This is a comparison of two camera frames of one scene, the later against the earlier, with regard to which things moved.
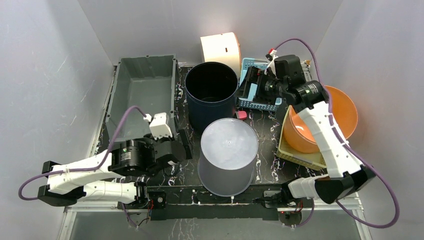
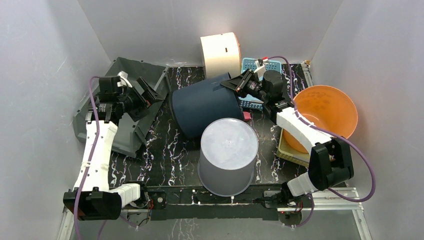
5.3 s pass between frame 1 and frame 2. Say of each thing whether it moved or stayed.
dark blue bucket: moved
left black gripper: moved
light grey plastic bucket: stayed
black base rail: stayed
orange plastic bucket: stayed
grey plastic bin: moved
